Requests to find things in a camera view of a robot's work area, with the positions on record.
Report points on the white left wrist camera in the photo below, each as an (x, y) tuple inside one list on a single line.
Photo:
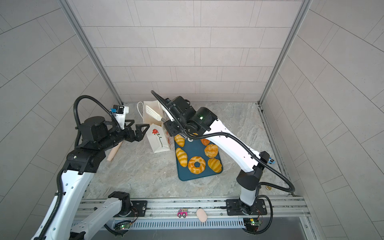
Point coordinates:
[(120, 112)]

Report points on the yellow croissant tray corner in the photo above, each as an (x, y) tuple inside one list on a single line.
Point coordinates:
[(215, 165)]

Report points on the long yellow striped croissant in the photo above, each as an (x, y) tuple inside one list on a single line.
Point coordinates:
[(182, 157)]

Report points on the teal plastic tray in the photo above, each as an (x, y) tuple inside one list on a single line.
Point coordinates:
[(194, 148)]

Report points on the pink toy truck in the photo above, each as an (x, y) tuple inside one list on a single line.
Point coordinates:
[(182, 213)]

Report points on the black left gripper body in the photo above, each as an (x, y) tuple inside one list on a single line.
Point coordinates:
[(126, 135)]

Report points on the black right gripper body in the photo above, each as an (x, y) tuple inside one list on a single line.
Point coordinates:
[(176, 125)]

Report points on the ring donut bread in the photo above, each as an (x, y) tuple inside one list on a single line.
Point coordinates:
[(196, 165)]

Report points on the green circuit board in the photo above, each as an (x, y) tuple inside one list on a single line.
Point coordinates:
[(123, 226), (252, 225)]

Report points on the orange triangular bread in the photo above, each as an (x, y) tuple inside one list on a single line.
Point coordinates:
[(205, 142)]

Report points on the yellow croissant near bag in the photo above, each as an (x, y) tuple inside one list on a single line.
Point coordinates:
[(180, 140)]

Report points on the blue toy police car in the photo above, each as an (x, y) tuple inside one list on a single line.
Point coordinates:
[(271, 161)]

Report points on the left green circuit board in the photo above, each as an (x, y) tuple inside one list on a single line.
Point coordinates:
[(123, 226)]

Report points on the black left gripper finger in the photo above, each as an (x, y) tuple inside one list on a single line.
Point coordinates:
[(129, 123), (140, 131)]

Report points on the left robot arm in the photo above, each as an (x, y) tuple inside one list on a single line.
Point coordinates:
[(94, 137)]

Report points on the pink oval toy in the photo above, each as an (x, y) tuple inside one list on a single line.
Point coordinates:
[(201, 215)]

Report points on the right green circuit board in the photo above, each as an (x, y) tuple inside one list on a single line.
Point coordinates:
[(252, 225)]

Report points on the floral paper bag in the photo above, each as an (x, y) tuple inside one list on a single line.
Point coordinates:
[(158, 137)]

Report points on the round flaky bun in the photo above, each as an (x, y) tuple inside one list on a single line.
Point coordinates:
[(211, 151)]

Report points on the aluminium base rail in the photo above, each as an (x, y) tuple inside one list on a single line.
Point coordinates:
[(208, 213)]

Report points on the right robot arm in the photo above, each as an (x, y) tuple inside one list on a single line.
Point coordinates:
[(204, 124)]

